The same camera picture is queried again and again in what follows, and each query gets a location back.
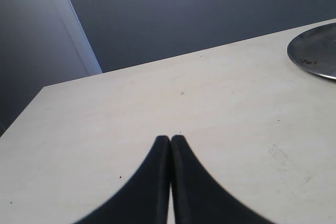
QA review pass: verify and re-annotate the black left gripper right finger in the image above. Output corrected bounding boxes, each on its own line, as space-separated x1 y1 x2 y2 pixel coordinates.
171 135 272 223

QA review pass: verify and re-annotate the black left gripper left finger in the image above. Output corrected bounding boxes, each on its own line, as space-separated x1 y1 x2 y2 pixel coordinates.
77 135 171 223

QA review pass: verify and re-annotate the round stainless steel plate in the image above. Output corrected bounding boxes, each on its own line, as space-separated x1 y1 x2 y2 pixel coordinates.
287 23 335 80

